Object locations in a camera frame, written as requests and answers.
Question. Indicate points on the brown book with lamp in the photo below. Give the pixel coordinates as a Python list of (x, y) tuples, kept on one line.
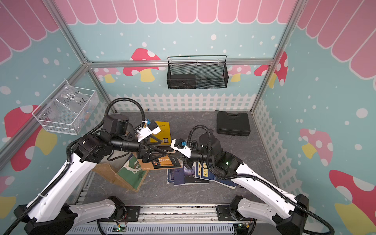
[(165, 162)]

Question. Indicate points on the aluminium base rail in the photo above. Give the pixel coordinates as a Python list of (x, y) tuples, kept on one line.
[(175, 220)]

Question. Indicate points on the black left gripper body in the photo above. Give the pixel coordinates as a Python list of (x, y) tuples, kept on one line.
[(141, 154)]

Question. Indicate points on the black box in basket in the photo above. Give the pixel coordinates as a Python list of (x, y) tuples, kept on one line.
[(181, 81)]

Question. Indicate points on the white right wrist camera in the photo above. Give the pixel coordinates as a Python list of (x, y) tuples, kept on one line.
[(181, 146)]

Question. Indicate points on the green circuit board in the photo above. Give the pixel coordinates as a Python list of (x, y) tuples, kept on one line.
[(120, 229)]

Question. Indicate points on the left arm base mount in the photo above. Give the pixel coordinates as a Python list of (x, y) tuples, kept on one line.
[(124, 214)]

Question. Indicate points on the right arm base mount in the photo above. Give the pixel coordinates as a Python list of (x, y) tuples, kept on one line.
[(230, 213)]

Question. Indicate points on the dark blue barcode book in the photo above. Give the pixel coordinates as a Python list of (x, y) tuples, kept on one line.
[(176, 176)]

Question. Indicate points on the dark wolf cover book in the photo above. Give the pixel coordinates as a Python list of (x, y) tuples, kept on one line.
[(189, 176)]

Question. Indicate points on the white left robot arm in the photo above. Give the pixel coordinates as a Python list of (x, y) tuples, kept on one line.
[(49, 214)]

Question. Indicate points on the white wire basket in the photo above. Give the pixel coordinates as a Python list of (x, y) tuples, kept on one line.
[(50, 126)]

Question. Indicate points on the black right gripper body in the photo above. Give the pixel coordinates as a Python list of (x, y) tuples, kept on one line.
[(197, 155)]

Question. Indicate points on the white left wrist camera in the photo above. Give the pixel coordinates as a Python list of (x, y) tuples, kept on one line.
[(149, 127)]

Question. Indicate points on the clear plastic bag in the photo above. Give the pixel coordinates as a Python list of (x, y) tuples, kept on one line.
[(71, 107)]

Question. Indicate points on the black wire mesh basket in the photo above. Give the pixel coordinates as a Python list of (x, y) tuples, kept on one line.
[(210, 70)]

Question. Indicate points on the blue book middle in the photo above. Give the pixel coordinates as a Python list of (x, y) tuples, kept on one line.
[(206, 174)]

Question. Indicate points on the black plastic tool case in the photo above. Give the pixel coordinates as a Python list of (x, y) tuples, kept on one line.
[(235, 124)]

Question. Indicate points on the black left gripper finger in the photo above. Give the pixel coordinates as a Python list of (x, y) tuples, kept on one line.
[(163, 150), (150, 158)]

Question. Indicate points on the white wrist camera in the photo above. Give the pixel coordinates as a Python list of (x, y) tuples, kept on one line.
[(149, 127), (181, 146)]

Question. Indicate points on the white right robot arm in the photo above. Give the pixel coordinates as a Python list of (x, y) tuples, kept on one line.
[(279, 208)]

